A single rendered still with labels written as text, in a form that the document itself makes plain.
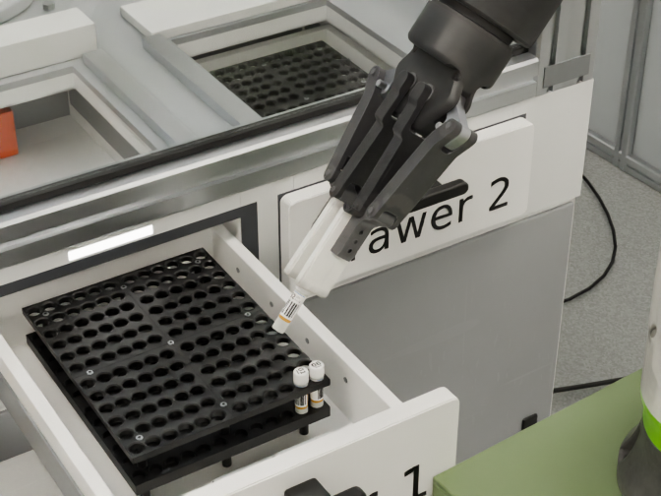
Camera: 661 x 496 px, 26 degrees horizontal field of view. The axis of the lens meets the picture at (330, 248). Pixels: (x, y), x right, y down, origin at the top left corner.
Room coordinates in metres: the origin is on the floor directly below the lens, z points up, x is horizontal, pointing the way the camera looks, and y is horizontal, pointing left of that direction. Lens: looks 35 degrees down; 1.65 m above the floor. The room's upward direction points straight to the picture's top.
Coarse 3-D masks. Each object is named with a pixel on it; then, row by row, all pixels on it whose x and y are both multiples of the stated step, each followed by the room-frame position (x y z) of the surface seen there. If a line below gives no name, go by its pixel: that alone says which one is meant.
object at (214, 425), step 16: (288, 384) 0.89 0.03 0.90; (320, 384) 0.89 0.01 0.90; (240, 400) 0.87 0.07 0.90; (256, 400) 0.87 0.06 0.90; (272, 400) 0.87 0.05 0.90; (288, 400) 0.87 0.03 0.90; (208, 416) 0.85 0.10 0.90; (224, 416) 0.85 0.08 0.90; (240, 416) 0.85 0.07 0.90; (160, 432) 0.83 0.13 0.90; (176, 432) 0.83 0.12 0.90; (192, 432) 0.83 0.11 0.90; (208, 432) 0.83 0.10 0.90; (128, 448) 0.81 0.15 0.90; (144, 448) 0.81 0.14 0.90; (160, 448) 0.81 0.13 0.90
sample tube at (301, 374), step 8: (296, 368) 0.89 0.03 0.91; (304, 368) 0.89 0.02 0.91; (296, 376) 0.88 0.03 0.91; (304, 376) 0.88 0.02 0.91; (296, 384) 0.88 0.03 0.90; (304, 384) 0.88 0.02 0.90; (296, 400) 0.89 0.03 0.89; (304, 400) 0.88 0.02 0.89; (296, 408) 0.89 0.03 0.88; (304, 408) 0.88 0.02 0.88
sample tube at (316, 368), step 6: (312, 366) 0.89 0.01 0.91; (318, 366) 0.89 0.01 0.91; (324, 366) 0.90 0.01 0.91; (312, 372) 0.89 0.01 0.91; (318, 372) 0.89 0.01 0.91; (324, 372) 0.90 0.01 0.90; (312, 378) 0.89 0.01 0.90; (318, 378) 0.89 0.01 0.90; (318, 390) 0.89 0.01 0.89; (312, 396) 0.89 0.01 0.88; (318, 396) 0.89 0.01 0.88; (312, 402) 0.89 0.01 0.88; (318, 402) 0.89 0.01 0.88
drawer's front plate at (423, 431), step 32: (384, 416) 0.82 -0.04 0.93; (416, 416) 0.82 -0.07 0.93; (448, 416) 0.83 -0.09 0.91; (320, 448) 0.78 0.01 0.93; (352, 448) 0.79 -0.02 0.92; (384, 448) 0.80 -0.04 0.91; (416, 448) 0.82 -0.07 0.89; (448, 448) 0.84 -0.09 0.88; (224, 480) 0.75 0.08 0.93; (256, 480) 0.75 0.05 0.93; (288, 480) 0.76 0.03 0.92; (320, 480) 0.77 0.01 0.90; (352, 480) 0.79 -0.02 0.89; (384, 480) 0.80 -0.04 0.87
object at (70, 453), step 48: (192, 240) 1.11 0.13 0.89; (48, 288) 1.04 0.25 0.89; (0, 336) 0.96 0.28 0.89; (288, 336) 1.00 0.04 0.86; (0, 384) 0.93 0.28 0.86; (48, 384) 0.96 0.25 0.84; (336, 384) 0.93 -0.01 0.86; (48, 432) 0.84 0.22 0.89; (96, 480) 0.78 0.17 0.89; (192, 480) 0.84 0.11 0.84
